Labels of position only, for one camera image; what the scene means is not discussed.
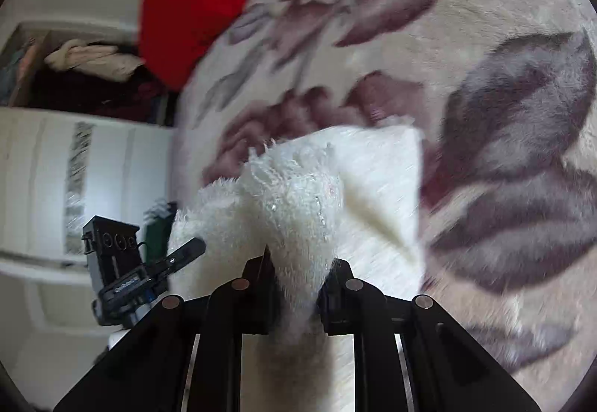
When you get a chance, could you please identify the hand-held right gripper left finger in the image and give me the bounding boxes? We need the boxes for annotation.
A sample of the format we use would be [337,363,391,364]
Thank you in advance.
[53,246,276,412]

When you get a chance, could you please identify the green garment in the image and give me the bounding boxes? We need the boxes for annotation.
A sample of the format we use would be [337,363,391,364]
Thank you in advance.
[144,201,178,264]

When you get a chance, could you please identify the dark hanging clothes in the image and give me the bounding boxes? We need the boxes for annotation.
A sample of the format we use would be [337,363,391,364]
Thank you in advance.
[28,67,169,124]

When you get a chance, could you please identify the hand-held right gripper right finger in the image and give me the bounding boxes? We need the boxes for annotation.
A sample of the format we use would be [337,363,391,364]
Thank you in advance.
[317,258,544,412]

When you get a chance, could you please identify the white wardrobe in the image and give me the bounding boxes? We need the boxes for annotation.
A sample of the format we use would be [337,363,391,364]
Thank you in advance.
[0,22,180,347]

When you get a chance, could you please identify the white tweed jacket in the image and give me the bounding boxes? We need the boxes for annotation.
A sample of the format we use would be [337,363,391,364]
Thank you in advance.
[165,125,426,412]

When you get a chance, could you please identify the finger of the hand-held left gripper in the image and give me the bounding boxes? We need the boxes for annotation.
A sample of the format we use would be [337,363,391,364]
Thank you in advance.
[154,238,207,275]

